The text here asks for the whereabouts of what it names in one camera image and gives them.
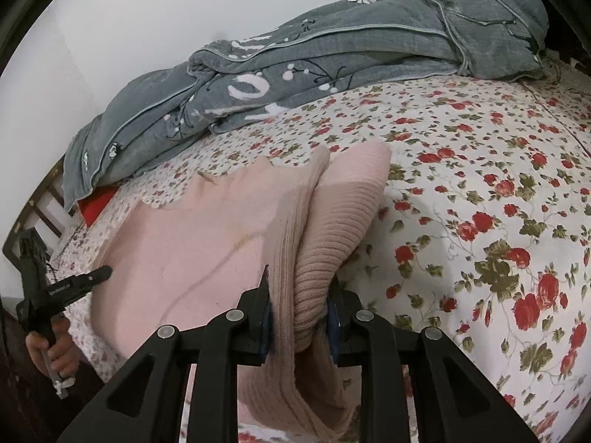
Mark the person's left hand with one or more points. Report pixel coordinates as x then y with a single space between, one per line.
62 350

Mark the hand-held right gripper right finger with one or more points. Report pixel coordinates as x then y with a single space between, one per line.
333 327

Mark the grey floral blanket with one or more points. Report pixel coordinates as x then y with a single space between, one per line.
323 50

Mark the floral bed sheet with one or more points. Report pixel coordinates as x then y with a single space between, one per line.
461 194

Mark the wooden slatted headboard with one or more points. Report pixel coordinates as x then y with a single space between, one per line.
46 214

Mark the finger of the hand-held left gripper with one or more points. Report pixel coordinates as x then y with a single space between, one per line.
83 282

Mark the red pillow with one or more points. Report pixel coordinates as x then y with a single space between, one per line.
94 207

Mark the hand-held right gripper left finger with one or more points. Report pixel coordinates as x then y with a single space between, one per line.
264 332

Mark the pink knit sweater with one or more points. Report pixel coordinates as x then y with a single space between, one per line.
184 249

